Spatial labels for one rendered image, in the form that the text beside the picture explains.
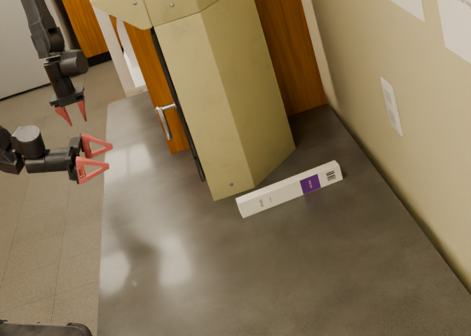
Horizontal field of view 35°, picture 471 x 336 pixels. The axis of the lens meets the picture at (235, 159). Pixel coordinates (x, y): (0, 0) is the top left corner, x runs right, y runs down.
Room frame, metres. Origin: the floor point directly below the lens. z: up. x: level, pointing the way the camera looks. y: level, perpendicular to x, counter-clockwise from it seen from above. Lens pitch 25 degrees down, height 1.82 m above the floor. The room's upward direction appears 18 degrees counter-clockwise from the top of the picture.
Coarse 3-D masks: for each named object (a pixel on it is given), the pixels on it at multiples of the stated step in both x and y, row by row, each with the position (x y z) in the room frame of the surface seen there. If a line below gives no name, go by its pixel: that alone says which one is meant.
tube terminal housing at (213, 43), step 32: (160, 0) 1.67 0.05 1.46; (192, 0) 1.67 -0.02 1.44; (224, 0) 1.73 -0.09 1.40; (160, 32) 1.66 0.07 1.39; (192, 32) 1.67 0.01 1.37; (224, 32) 1.71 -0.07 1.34; (256, 32) 1.79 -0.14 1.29; (192, 64) 1.67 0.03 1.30; (224, 64) 1.69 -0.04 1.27; (256, 64) 1.76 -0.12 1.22; (192, 96) 1.67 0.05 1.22; (224, 96) 1.67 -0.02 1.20; (256, 96) 1.74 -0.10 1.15; (192, 128) 1.66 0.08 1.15; (224, 128) 1.67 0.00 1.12; (256, 128) 1.71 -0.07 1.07; (288, 128) 1.80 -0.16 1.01; (224, 160) 1.67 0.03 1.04; (256, 160) 1.69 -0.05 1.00; (224, 192) 1.67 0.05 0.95
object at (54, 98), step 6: (60, 78) 2.10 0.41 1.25; (66, 78) 2.10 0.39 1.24; (54, 84) 2.10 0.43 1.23; (60, 84) 2.09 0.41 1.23; (66, 84) 2.10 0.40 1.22; (72, 84) 2.12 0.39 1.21; (54, 90) 2.11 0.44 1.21; (60, 90) 2.09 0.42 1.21; (66, 90) 2.09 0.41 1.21; (72, 90) 2.10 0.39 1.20; (78, 90) 2.10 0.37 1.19; (54, 96) 2.13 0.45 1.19; (60, 96) 2.09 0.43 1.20; (66, 96) 2.09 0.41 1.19; (72, 96) 2.09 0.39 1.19; (54, 102) 2.09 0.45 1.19
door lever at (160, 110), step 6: (174, 102) 1.71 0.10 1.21; (156, 108) 1.71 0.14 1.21; (162, 108) 1.71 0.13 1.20; (168, 108) 1.71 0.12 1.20; (162, 114) 1.71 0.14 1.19; (162, 120) 1.71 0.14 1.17; (162, 126) 1.71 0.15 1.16; (168, 126) 1.71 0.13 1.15; (168, 132) 1.71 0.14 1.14; (168, 138) 1.71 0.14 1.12
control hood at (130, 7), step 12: (96, 0) 1.66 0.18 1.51; (108, 0) 1.66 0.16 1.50; (120, 0) 1.66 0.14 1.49; (132, 0) 1.66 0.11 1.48; (108, 12) 1.66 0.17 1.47; (120, 12) 1.66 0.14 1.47; (132, 12) 1.66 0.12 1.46; (144, 12) 1.66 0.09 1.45; (132, 24) 1.66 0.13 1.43; (144, 24) 1.66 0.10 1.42
